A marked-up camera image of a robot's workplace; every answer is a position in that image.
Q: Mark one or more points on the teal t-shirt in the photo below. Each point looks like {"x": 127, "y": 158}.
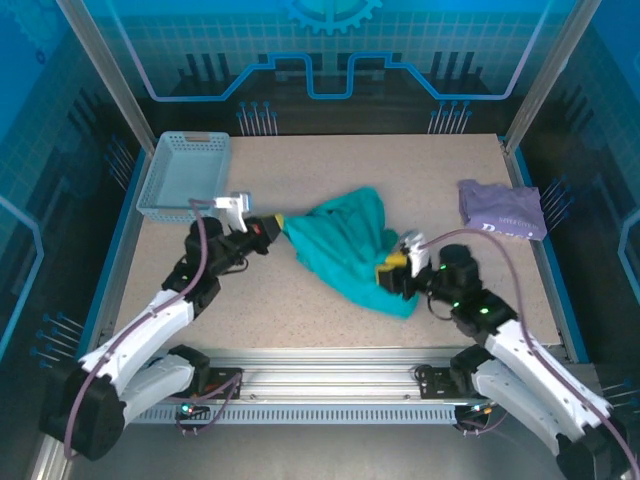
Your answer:
{"x": 345, "y": 240}

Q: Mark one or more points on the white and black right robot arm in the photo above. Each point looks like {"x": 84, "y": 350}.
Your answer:
{"x": 525, "y": 360}

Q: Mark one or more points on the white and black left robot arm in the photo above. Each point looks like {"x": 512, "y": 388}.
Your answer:
{"x": 140, "y": 330}

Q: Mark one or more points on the folded purple t-shirt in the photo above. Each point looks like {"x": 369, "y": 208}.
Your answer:
{"x": 500, "y": 205}

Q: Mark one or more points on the light blue plastic basket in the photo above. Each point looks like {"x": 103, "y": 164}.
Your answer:
{"x": 185, "y": 175}

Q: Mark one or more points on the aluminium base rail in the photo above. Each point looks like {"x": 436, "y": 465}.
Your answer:
{"x": 325, "y": 375}

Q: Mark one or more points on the aluminium frame post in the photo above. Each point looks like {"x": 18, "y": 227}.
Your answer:
{"x": 549, "y": 75}
{"x": 111, "y": 75}

